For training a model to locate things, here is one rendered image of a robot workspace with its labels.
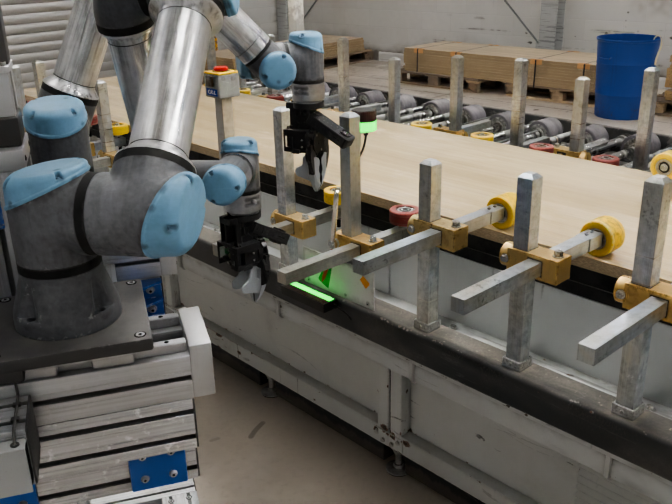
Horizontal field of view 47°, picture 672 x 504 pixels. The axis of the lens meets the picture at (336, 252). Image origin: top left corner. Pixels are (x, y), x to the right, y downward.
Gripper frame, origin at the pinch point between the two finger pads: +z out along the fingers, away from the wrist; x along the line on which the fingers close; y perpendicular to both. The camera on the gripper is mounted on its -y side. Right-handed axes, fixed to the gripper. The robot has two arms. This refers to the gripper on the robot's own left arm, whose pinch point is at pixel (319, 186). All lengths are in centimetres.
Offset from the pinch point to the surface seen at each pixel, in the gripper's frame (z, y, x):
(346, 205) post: 5.8, -4.6, -5.0
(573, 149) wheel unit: 13, -39, -109
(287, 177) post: 3.6, 17.2, -14.0
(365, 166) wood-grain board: 11, 13, -54
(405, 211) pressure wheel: 10.4, -14.3, -18.8
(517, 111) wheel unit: 3, -17, -116
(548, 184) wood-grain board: 11, -42, -57
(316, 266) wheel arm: 15.8, -4.4, 10.8
